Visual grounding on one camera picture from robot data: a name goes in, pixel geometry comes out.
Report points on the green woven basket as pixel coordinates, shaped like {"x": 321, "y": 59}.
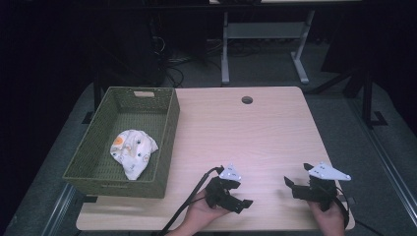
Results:
{"x": 98, "y": 154}

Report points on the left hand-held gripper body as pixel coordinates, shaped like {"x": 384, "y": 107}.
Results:
{"x": 220, "y": 191}

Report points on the black metal stand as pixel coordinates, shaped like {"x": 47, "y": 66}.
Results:
{"x": 369, "y": 98}

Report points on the person's right hand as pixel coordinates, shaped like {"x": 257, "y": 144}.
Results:
{"x": 327, "y": 219}

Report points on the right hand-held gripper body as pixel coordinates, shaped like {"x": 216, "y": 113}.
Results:
{"x": 319, "y": 190}

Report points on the white metal desk frame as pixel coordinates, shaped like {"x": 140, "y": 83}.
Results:
{"x": 262, "y": 31}

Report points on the white printed baby garment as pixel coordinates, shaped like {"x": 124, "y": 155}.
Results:
{"x": 134, "y": 154}

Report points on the metal floor rail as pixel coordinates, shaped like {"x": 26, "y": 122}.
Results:
{"x": 387, "y": 164}
{"x": 59, "y": 209}

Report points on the person's left hand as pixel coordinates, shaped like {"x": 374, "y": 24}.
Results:
{"x": 203, "y": 214}

